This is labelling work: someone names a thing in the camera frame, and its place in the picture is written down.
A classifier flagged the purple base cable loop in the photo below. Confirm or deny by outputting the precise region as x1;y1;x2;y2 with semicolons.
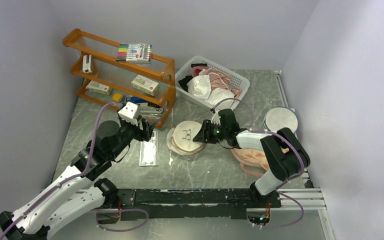
90;207;150;233

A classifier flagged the white bra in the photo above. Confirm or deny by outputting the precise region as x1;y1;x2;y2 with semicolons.
187;75;234;107

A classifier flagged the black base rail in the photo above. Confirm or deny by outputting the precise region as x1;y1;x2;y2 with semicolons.
94;178;282;221

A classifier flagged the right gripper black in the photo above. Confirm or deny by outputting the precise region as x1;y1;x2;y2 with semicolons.
193;119;228;144

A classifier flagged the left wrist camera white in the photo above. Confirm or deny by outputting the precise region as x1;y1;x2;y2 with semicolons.
117;102;141;126

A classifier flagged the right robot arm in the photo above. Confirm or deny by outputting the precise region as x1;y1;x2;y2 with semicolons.
193;108;311;207

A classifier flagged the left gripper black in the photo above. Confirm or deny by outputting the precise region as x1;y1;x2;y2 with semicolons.
109;108;156;159

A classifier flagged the coloured marker pen set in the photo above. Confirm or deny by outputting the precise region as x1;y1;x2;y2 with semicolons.
115;43;153;62

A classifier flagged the clear packaged tool sleeve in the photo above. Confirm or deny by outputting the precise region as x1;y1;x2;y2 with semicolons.
139;130;158;167

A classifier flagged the grey round laundry bags stack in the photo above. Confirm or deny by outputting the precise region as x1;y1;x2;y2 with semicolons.
263;106;299;134

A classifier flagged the blue stapler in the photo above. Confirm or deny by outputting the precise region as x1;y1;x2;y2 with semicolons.
126;96;164;115

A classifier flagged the white plastic laundry basket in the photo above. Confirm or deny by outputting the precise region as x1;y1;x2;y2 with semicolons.
175;55;250;110

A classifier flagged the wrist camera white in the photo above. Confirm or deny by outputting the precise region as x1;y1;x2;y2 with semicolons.
117;102;141;126
210;111;221;125

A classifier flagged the orange three-tier shelf rack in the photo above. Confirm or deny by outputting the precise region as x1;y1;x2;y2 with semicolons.
62;28;176;128

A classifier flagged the pink satin bra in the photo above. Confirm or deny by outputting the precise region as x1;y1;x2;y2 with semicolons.
200;67;243;97

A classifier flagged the pile of bras in basket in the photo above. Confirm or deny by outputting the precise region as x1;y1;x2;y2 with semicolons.
178;63;209;92

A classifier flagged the beige mesh laundry bag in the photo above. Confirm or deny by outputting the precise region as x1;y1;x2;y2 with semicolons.
166;120;205;156

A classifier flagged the floral heart-shaped laundry bag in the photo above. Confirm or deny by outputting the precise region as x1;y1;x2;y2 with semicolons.
230;148;270;178

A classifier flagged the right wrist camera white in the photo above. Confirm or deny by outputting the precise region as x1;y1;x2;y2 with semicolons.
210;111;221;125

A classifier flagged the small white box on shelf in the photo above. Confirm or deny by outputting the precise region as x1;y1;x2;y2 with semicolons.
82;54;93;74

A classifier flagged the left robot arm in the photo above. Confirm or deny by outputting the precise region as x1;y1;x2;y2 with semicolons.
0;117;156;240

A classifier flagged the yellow eraser block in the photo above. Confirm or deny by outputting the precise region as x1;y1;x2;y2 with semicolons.
112;93;123;103

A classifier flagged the white staples box right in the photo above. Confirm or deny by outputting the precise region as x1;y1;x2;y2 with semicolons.
131;74;159;96

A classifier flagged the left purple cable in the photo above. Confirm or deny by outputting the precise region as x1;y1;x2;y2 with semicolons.
0;101;123;240

